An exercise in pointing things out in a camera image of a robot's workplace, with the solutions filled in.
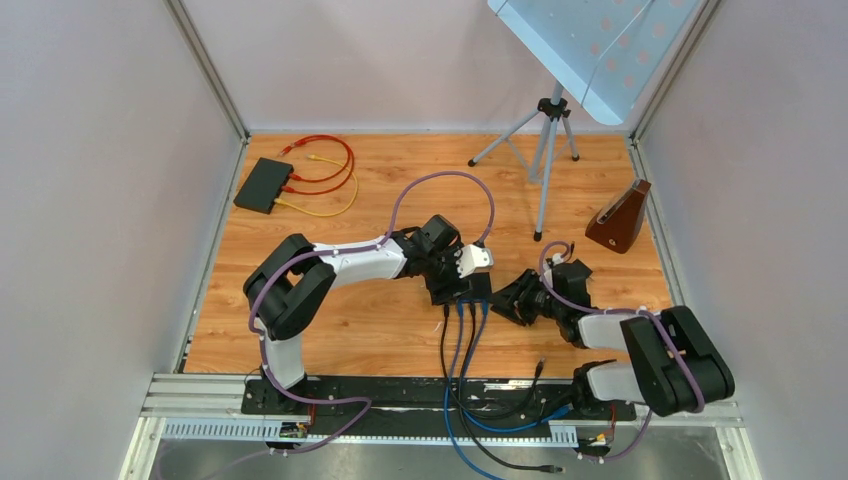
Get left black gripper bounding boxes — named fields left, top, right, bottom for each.
left=422, top=242, right=475, bottom=308

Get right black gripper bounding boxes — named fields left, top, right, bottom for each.
left=484, top=269, right=564, bottom=326

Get black network switch blue cables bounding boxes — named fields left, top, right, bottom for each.
left=434, top=272, right=494, bottom=306

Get blue ethernet cable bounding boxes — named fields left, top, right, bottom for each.
left=442, top=301, right=508, bottom=480
left=458, top=301, right=572, bottom=435

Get black ethernet cable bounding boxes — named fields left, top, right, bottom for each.
left=439, top=303, right=549, bottom=420
left=454, top=303, right=564, bottom=474

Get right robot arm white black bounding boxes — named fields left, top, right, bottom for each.
left=490, top=259, right=736, bottom=418

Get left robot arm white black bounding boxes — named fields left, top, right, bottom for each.
left=243, top=215, right=494, bottom=413

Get brown wooden metronome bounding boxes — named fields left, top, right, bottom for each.
left=585, top=179, right=652, bottom=254

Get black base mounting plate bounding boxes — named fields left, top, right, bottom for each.
left=240, top=376, right=635, bottom=440

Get grey tripod stand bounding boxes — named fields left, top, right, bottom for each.
left=467, top=80, right=580, bottom=242

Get light blue perforated panel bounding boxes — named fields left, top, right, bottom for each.
left=487, top=0, right=701, bottom=126

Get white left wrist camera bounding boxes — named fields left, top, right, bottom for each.
left=456, top=244, right=494, bottom=278

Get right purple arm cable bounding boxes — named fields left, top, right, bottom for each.
left=537, top=241, right=708, bottom=464

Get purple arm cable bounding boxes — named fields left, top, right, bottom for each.
left=247, top=170, right=497, bottom=480
left=537, top=241, right=708, bottom=464

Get yellow ethernet cable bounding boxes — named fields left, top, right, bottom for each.
left=274, top=152, right=360, bottom=220

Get black network switch red cables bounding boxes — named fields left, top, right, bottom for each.
left=233, top=157, right=295, bottom=216

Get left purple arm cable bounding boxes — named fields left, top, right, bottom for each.
left=247, top=170, right=497, bottom=480

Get aluminium frame rail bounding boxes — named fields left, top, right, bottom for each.
left=136, top=374, right=762, bottom=479

